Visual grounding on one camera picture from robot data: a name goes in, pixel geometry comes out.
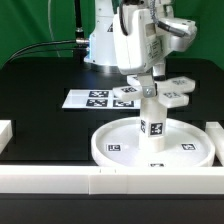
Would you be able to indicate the white left fence block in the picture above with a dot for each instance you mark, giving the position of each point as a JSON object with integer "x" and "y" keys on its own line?
{"x": 5, "y": 133}

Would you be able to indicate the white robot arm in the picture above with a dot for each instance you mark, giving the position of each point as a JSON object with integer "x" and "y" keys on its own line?
{"x": 101, "y": 54}

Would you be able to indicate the white round table top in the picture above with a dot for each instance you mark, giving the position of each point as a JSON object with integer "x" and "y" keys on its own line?
{"x": 116, "y": 144}

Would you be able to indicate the white fence block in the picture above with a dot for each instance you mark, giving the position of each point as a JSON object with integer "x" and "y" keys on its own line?
{"x": 216, "y": 133}
{"x": 5, "y": 133}

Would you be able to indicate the white right fence block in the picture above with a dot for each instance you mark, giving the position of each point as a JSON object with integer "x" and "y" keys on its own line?
{"x": 216, "y": 133}

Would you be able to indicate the white marker plate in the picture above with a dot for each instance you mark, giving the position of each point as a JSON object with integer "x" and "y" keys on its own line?
{"x": 96, "y": 99}

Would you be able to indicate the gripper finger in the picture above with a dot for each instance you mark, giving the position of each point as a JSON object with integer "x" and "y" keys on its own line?
{"x": 148, "y": 86}
{"x": 159, "y": 71}

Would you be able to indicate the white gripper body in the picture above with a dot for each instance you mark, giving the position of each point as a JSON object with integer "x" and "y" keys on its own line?
{"x": 137, "y": 46}

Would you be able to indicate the white front fence bar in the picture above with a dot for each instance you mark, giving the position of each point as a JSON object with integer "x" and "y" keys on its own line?
{"x": 104, "y": 180}

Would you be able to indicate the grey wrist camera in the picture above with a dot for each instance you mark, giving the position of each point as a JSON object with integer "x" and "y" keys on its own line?
{"x": 182, "y": 32}

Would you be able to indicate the white cross-shaped table base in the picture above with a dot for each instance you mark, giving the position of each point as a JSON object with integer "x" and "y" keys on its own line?
{"x": 171, "y": 93}

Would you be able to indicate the black vertical pole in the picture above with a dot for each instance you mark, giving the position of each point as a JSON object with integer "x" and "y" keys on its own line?
{"x": 79, "y": 33}

